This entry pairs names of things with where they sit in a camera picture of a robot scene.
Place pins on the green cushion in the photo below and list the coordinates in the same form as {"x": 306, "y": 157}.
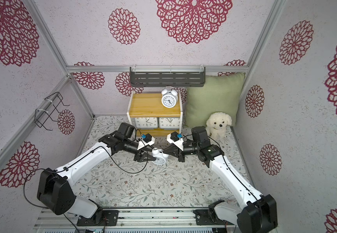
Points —
{"x": 219, "y": 94}

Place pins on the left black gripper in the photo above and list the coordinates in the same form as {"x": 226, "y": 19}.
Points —
{"x": 142, "y": 158}

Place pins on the black wire wall rack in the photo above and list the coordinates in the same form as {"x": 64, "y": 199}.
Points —
{"x": 52, "y": 103}

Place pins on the grey metal wall shelf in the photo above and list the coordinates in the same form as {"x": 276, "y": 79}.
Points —
{"x": 184, "y": 78}

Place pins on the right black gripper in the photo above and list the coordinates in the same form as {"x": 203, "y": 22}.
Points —
{"x": 178, "y": 153}

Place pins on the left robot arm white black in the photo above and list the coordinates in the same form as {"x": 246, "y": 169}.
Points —
{"x": 55, "y": 188}

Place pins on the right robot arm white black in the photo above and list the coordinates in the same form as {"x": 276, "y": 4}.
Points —
{"x": 255, "y": 213}

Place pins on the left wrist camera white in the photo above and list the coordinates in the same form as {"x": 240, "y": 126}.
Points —
{"x": 146, "y": 142}

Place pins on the yellow wooden two-tier shelf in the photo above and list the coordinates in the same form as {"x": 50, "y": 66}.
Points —
{"x": 150, "y": 105}

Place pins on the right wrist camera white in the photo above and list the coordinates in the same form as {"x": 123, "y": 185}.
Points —
{"x": 176, "y": 139}

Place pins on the white plush dog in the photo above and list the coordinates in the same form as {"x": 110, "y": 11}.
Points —
{"x": 216, "y": 125}

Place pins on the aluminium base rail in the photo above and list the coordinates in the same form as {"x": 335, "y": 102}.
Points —
{"x": 136, "y": 220}

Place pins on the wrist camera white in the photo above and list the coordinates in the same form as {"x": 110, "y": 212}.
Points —
{"x": 146, "y": 142}
{"x": 176, "y": 139}

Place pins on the grey square alarm clock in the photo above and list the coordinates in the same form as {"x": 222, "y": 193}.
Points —
{"x": 146, "y": 122}
{"x": 169, "y": 123}

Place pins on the white twin-bell alarm clock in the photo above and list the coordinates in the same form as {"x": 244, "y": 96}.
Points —
{"x": 169, "y": 97}
{"x": 160, "y": 157}

